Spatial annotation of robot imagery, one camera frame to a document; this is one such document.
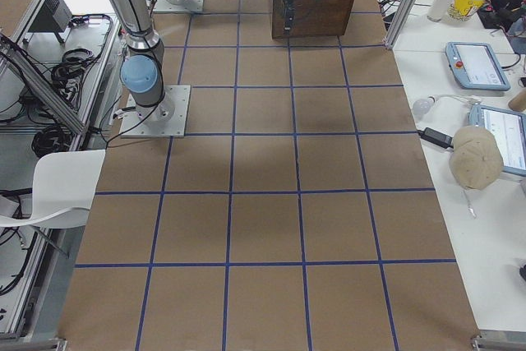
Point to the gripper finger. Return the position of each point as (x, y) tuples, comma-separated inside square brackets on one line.
[(291, 15), (286, 17)]

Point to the dark wooden drawer box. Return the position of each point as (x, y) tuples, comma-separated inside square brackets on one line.
[(313, 18)]

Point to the white light bulb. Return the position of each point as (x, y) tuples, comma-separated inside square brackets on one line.
[(423, 106)]

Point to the far blue teach pendant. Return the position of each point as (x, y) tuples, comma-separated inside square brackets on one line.
[(475, 66)]

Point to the blue teach pendant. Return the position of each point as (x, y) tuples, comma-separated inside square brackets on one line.
[(508, 128), (475, 66)]

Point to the black power adapter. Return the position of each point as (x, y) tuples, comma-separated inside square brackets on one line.
[(436, 138)]

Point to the grey control box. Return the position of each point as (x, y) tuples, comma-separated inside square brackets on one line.
[(53, 17)]

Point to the beige baseball cap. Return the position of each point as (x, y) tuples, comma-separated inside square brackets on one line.
[(476, 161)]

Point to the cardboard tube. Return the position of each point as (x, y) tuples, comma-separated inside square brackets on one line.
[(518, 103)]

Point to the near blue teach pendant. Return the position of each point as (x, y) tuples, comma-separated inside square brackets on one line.
[(508, 128)]

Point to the white plastic chair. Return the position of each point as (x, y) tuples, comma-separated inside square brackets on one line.
[(63, 190)]

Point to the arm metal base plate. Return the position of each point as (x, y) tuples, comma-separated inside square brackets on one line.
[(188, 6), (167, 119)]

